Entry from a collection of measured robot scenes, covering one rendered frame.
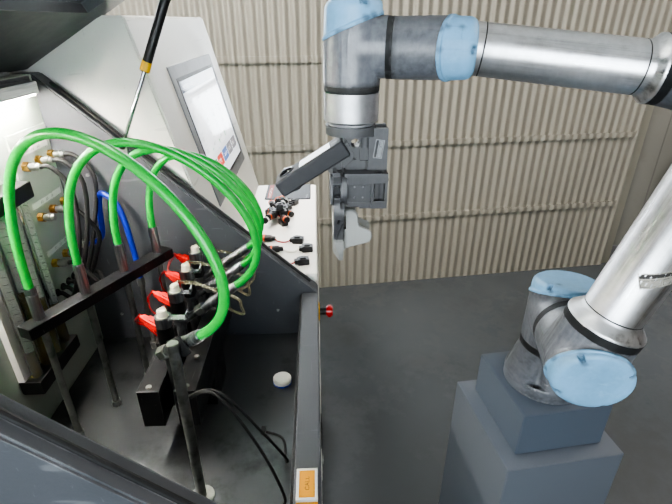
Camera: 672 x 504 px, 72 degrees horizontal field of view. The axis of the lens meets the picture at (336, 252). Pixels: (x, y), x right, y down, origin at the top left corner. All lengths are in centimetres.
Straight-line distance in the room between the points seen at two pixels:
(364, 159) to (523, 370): 53
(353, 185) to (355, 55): 17
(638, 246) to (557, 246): 275
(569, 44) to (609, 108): 255
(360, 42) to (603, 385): 59
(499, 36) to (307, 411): 65
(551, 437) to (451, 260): 223
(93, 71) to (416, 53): 70
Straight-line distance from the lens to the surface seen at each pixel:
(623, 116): 339
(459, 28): 62
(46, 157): 106
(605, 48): 78
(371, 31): 62
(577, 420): 103
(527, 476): 103
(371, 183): 66
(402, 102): 270
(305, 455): 77
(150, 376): 91
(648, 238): 74
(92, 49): 110
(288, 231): 138
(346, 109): 63
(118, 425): 106
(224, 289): 59
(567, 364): 77
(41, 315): 90
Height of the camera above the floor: 154
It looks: 27 degrees down
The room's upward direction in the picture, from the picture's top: straight up
